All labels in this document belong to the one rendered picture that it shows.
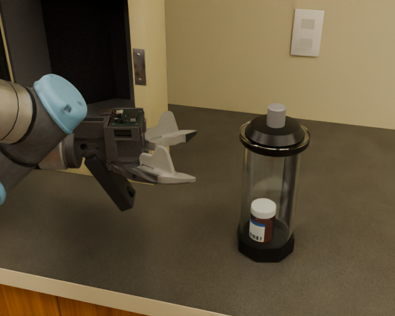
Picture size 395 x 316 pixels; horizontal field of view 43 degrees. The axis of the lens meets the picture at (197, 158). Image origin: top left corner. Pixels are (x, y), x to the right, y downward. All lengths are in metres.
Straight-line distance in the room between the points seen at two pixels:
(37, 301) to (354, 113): 0.89
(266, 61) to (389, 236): 0.58
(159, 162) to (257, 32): 0.66
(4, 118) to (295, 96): 0.91
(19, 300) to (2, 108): 0.50
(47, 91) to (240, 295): 0.43
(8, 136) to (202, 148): 0.64
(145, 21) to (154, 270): 0.43
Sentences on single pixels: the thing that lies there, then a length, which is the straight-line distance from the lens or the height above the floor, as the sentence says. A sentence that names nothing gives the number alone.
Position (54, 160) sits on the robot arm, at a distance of 0.79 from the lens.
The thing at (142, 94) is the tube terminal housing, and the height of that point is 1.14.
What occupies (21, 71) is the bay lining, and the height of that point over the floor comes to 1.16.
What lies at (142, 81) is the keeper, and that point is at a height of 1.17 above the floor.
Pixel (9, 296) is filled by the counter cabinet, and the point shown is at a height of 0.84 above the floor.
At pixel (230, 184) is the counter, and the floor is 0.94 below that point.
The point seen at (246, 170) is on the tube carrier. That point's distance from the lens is 0.79.
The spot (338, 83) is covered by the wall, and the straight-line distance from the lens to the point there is 1.34.
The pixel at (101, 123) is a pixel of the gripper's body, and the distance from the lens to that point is 0.76.
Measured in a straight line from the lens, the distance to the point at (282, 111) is 0.76.
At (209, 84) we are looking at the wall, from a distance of 1.39.
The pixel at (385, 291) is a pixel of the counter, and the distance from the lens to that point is 0.88.
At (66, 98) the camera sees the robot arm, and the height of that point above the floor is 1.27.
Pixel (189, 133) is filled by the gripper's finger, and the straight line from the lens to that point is 0.85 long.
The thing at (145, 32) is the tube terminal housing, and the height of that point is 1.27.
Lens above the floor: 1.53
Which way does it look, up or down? 31 degrees down
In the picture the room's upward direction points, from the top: straight up
